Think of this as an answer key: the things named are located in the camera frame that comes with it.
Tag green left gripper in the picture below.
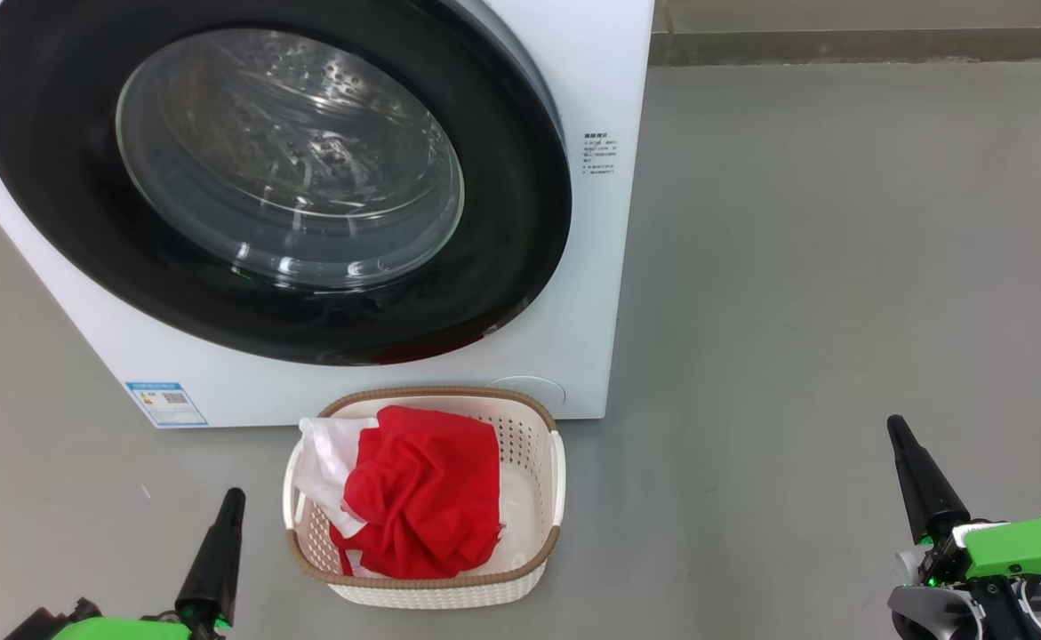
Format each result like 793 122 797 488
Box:
51 488 247 640

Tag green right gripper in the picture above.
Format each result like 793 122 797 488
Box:
886 415 1041 589

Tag red and white garment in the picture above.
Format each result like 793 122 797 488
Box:
293 416 379 539

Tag plain red garment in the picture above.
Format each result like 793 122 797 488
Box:
329 405 505 580

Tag black round glass washer door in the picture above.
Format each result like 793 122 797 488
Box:
0 0 573 366

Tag cream laundry basket brown rim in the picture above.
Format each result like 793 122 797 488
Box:
282 386 567 611

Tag white front-load washing machine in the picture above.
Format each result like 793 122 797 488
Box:
0 0 656 429

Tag blue energy label sticker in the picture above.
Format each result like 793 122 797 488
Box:
125 381 209 428

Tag round filter cover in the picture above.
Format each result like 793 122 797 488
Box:
489 376 566 412

